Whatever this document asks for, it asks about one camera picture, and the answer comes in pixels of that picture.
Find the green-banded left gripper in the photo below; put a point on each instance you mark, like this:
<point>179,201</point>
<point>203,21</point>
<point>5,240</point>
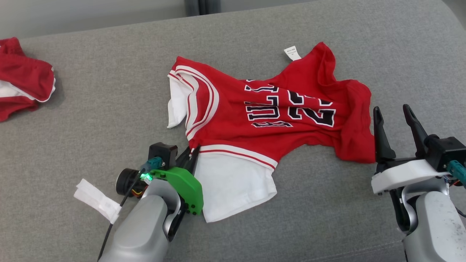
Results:
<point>185,189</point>

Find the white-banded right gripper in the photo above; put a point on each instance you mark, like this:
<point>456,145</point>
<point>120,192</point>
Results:
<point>404,176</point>

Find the red jersey with white sleeves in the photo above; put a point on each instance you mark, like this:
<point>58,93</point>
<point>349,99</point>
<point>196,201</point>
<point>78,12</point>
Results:
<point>262,127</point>

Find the red shorts with white stripes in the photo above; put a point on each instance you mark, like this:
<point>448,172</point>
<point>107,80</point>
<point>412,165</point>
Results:
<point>22,80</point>

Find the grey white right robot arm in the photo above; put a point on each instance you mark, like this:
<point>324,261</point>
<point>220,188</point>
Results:
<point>433,225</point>

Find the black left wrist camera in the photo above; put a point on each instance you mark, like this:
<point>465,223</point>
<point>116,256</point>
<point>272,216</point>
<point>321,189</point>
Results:
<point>163,153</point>

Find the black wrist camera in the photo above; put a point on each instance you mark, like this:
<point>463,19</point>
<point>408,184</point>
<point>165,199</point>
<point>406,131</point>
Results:
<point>163,153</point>
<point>446,149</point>

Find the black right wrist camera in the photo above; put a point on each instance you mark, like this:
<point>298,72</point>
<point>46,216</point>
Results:
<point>446,149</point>

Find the grey partition post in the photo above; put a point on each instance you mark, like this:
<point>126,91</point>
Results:
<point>213,5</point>
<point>193,6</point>

